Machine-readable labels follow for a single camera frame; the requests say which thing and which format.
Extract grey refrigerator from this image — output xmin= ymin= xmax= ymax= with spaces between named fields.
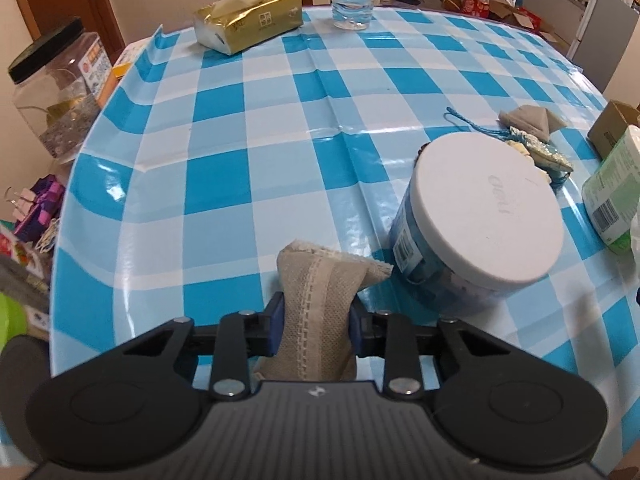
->
xmin=565 ymin=0 xmax=636 ymax=96

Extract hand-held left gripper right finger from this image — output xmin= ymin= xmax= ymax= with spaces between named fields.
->
xmin=348 ymin=300 xmax=508 ymax=402

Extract clear jar with black lid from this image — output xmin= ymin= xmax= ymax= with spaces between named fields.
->
xmin=7 ymin=16 xmax=115 ymax=161

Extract plastic jar with white lid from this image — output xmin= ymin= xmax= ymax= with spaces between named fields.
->
xmin=389 ymin=133 xmax=565 ymax=318

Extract purple binder clips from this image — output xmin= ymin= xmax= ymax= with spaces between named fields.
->
xmin=12 ymin=175 xmax=66 ymax=243

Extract grey triangular pouch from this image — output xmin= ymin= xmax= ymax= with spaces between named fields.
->
xmin=499 ymin=105 xmax=568 ymax=142

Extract beige burlap pouch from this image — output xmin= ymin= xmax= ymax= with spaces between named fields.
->
xmin=252 ymin=240 xmax=393 ymax=383

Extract cardboard boxes on floor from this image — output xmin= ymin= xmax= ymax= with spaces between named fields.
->
xmin=492 ymin=0 xmax=543 ymax=28

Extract gold tissue pack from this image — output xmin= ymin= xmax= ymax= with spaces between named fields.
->
xmin=192 ymin=0 xmax=304 ymax=56

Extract blue sachet with cord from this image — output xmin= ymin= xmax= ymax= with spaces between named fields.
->
xmin=445 ymin=109 xmax=573 ymax=186

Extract green round lid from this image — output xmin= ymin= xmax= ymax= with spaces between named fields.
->
xmin=0 ymin=292 xmax=28 ymax=346

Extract blue white checked tablecloth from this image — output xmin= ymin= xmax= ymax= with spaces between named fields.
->
xmin=0 ymin=2 xmax=640 ymax=466

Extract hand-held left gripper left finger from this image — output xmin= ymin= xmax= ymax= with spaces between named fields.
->
xmin=120 ymin=292 xmax=286 ymax=402

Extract cardboard box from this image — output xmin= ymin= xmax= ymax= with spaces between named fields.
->
xmin=586 ymin=100 xmax=640 ymax=158

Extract toilet paper roll green wrap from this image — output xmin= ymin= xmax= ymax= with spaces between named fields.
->
xmin=581 ymin=124 xmax=640 ymax=256

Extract black round container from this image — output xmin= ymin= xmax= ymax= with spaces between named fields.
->
xmin=0 ymin=336 xmax=51 ymax=411

